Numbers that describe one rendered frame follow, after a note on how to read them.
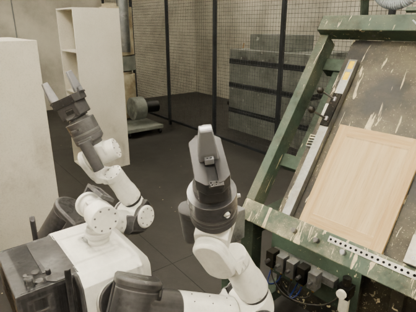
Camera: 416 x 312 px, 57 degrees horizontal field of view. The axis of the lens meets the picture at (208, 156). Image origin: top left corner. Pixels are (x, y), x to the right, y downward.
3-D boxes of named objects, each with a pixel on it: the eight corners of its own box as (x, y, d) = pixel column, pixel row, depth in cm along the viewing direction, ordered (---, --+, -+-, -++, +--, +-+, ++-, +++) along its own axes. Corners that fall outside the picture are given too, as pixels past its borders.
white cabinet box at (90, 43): (73, 161, 547) (55, 8, 480) (112, 153, 581) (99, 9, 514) (90, 173, 502) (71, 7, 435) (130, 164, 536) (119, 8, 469)
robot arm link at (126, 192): (133, 170, 123) (160, 208, 135) (112, 168, 129) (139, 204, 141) (114, 195, 118) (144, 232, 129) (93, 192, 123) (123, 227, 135)
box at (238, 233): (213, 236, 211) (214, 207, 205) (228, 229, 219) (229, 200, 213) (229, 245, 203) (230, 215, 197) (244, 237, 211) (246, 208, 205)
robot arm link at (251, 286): (259, 268, 77) (288, 316, 87) (239, 236, 85) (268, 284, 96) (215, 296, 76) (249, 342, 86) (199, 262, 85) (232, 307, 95)
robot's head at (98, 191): (81, 223, 86) (96, 192, 87) (68, 209, 93) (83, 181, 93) (104, 229, 90) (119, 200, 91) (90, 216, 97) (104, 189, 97)
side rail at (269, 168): (255, 202, 231) (246, 197, 223) (326, 44, 242) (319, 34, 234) (263, 205, 226) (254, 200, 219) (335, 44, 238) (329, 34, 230)
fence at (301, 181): (285, 214, 209) (281, 212, 206) (351, 62, 219) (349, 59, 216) (292, 217, 206) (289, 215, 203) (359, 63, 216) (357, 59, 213)
